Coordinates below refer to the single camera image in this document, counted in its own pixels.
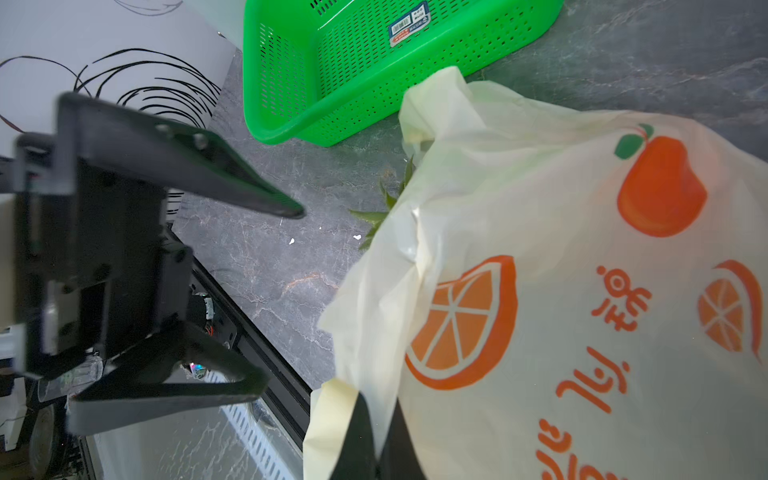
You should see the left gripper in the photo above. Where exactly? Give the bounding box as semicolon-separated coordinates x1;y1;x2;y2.
11;93;305;435

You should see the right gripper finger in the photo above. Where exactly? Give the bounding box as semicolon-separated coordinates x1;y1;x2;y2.
330;394;426;480

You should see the green-brown pineapple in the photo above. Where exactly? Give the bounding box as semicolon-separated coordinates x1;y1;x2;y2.
349;154;416;252

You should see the yellow printed plastic bag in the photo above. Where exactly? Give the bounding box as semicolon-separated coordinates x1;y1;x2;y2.
303;67;767;479

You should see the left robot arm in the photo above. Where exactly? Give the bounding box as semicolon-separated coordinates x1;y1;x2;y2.
1;93;305;478

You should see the green plastic basket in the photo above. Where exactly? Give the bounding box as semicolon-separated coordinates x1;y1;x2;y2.
242;0;563;147

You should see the barcode label sticker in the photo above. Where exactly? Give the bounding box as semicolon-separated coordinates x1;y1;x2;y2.
387;1;432;48

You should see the white slotted cable duct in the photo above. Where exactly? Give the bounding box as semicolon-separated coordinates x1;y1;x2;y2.
204;398;303;479

